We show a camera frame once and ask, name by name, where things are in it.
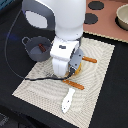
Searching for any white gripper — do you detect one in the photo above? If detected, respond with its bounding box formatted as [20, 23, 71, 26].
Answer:
[50, 37, 83, 76]

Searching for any brown toy sausage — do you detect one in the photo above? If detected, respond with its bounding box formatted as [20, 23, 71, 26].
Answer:
[38, 44, 46, 52]

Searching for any grey pot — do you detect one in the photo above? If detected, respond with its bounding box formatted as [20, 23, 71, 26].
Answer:
[22, 36, 52, 62]

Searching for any orange toy bread loaf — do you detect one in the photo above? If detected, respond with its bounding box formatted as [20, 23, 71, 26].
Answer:
[68, 63, 81, 77]

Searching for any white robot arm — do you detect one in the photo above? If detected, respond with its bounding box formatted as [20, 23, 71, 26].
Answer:
[22, 0, 86, 76]

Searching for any black stove burner disc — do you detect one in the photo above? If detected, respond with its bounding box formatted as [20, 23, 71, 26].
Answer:
[84, 13, 98, 25]
[88, 1, 104, 10]

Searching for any white woven placemat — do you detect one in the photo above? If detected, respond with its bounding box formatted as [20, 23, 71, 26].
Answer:
[13, 38, 114, 128]

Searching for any cream bowl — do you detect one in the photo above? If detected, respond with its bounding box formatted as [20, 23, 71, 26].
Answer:
[116, 4, 128, 31]

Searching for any wooden handled knife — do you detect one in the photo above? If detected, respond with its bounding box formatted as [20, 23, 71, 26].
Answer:
[82, 56, 97, 63]

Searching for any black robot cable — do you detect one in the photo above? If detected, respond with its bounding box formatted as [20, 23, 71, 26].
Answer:
[4, 9, 70, 82]

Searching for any wooden handled fork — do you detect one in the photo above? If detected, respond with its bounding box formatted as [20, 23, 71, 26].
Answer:
[62, 80, 84, 90]

